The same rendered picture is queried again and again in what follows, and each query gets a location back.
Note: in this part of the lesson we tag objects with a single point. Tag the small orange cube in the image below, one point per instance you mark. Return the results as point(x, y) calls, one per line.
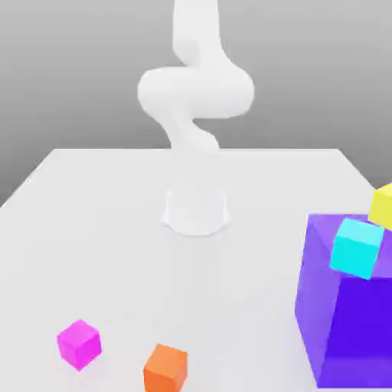
point(165, 369)

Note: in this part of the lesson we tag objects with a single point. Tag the small yellow cube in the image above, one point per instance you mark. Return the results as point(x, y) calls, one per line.
point(382, 206)

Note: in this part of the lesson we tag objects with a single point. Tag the small magenta cube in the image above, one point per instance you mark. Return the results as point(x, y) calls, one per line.
point(79, 344)

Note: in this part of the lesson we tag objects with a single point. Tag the small cyan cube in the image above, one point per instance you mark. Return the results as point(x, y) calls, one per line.
point(355, 249)

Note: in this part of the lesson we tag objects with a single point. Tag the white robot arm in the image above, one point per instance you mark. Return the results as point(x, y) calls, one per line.
point(196, 92)

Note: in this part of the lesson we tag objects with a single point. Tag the large purple box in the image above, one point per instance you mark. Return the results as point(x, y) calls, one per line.
point(352, 321)

